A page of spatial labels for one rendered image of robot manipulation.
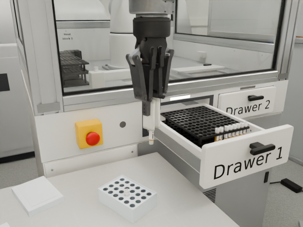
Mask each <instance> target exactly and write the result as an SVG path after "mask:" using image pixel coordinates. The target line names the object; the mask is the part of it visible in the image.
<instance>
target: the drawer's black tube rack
mask: <svg viewBox="0 0 303 227"><path fill-rule="evenodd" d="M160 115H161V116H163V117H165V120H164V121H161V122H163V123H164V124H166V125H167V126H169V127H170V128H172V129H173V130H175V131H176V132H177V133H179V134H180V135H182V136H183V137H185V138H186V139H188V140H189V141H191V142H192V143H194V144H195V145H196V146H198V147H199V148H202V146H203V145H205V144H209V143H213V142H215V137H211V138H207V139H203V140H199V139H197V138H196V136H197V135H201V134H205V133H210V132H215V128H219V127H223V128H225V126H229V125H233V124H237V123H240V122H238V121H236V120H234V119H232V118H229V117H227V116H225V115H223V114H220V113H219V112H216V111H214V110H212V109H210V108H208V107H205V106H198V107H193V108H187V109H180V110H175V111H169V112H163V113H160Z"/></svg>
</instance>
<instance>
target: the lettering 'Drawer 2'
mask: <svg viewBox="0 0 303 227"><path fill-rule="evenodd" d="M267 101H269V100H267ZM267 101H266V102H267ZM269 103H270V101H269ZM268 105H269V104H268ZM268 105H267V106H268ZM254 106H256V107H254ZM254 106H253V107H252V110H253V109H254V108H257V105H256V104H255V105H254ZM267 106H266V107H265V109H268V108H269V107H268V108H267ZM240 108H242V107H240ZM240 108H239V109H240ZM228 109H231V114H232V112H233V109H232V108H231V107H228V108H227V110H226V112H228ZM236 109H238V108H236ZM236 109H234V115H235V110H236ZM247 109H248V112H250V109H251V106H250V109H249V106H248V107H247ZM239 111H242V112H241V113H243V108H242V110H239ZM239 111H238V114H241V113H239ZM253 111H256V110H253ZM246 112H247V110H246V107H245V113H246Z"/></svg>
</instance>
